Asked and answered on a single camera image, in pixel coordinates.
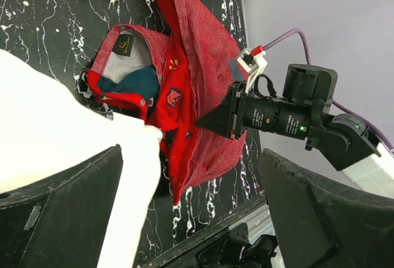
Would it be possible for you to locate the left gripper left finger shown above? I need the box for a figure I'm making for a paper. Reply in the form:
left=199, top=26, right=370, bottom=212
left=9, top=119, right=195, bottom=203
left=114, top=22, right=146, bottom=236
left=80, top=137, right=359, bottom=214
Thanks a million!
left=1, top=145, right=123, bottom=267

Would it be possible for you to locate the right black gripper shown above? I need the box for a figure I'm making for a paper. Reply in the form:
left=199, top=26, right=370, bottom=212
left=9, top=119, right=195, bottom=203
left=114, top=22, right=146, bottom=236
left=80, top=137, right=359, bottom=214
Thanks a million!
left=195, top=81, right=246, bottom=139

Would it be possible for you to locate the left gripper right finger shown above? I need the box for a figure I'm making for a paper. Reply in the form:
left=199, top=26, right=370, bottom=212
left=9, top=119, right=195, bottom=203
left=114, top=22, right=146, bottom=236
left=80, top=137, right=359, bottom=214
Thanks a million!
left=260, top=149, right=393, bottom=267

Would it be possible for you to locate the red patterned pillowcase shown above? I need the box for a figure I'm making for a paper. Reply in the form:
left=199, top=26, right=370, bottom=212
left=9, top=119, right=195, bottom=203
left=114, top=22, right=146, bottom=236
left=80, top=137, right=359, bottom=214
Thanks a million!
left=86, top=0, right=247, bottom=203

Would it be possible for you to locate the white pillow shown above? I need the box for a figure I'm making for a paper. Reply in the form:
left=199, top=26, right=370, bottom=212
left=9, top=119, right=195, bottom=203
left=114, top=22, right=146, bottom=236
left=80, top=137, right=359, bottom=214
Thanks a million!
left=1, top=51, right=162, bottom=267

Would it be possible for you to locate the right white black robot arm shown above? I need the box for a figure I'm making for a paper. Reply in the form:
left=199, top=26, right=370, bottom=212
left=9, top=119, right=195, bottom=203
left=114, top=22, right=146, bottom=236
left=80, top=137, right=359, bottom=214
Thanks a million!
left=196, top=64, right=393, bottom=198

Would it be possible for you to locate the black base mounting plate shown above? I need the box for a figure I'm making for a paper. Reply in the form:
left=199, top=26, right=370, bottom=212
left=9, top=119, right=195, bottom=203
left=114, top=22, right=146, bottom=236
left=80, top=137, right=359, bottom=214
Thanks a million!
left=136, top=197, right=284, bottom=267

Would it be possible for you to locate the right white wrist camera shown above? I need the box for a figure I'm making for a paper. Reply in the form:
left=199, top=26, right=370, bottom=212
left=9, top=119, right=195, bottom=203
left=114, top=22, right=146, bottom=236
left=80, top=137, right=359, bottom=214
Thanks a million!
left=236, top=45, right=268, bottom=94

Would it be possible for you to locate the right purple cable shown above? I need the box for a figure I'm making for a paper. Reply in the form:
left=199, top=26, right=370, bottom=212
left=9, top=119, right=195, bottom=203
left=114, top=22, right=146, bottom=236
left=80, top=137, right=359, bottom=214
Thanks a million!
left=261, top=28, right=394, bottom=152

